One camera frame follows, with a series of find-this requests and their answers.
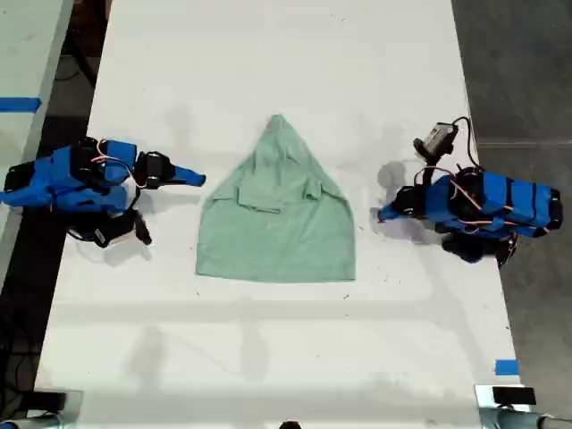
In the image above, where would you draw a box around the pale green T-shirt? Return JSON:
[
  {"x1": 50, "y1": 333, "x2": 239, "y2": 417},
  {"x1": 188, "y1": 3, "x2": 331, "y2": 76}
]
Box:
[{"x1": 195, "y1": 114, "x2": 358, "y2": 283}]

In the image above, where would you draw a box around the long blue tape strip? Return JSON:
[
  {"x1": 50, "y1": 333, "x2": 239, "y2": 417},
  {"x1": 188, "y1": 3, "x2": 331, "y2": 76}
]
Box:
[{"x1": 0, "y1": 97, "x2": 43, "y2": 114}]

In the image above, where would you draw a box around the silver metal plate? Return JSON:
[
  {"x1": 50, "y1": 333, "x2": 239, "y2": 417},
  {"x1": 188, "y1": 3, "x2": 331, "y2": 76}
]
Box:
[
  {"x1": 32, "y1": 389, "x2": 85, "y2": 419},
  {"x1": 474, "y1": 383, "x2": 532, "y2": 411}
]

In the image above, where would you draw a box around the small black box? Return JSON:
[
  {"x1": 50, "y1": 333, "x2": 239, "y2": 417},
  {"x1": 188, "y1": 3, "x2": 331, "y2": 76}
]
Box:
[
  {"x1": 32, "y1": 391, "x2": 68, "y2": 413},
  {"x1": 492, "y1": 386, "x2": 536, "y2": 406}
]

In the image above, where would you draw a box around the grey metal pipe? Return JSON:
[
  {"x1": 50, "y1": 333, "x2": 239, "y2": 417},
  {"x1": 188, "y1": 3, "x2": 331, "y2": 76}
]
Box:
[
  {"x1": 0, "y1": 413, "x2": 66, "y2": 429},
  {"x1": 478, "y1": 408, "x2": 572, "y2": 429}
]

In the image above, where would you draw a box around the red and white wire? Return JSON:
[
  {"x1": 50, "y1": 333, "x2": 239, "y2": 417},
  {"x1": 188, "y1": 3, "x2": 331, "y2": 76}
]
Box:
[
  {"x1": 90, "y1": 139, "x2": 149, "y2": 189},
  {"x1": 414, "y1": 166, "x2": 519, "y2": 234}
]

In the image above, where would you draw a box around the black camera stalk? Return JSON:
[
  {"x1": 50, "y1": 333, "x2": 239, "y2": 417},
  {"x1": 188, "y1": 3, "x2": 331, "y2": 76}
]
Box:
[
  {"x1": 415, "y1": 154, "x2": 443, "y2": 188},
  {"x1": 132, "y1": 208, "x2": 154, "y2": 246}
]

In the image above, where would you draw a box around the black and grey camera box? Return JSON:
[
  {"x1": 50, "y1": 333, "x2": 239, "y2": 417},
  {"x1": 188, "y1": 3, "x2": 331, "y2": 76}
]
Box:
[{"x1": 412, "y1": 121, "x2": 461, "y2": 159}]

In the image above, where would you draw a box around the black camera cable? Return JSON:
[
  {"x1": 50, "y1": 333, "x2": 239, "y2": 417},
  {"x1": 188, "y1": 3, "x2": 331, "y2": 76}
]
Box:
[{"x1": 450, "y1": 116, "x2": 483, "y2": 172}]

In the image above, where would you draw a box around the black floor cable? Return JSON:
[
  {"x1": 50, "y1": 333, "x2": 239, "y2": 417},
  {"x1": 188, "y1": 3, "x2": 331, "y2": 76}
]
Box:
[{"x1": 0, "y1": 337, "x2": 42, "y2": 419}]

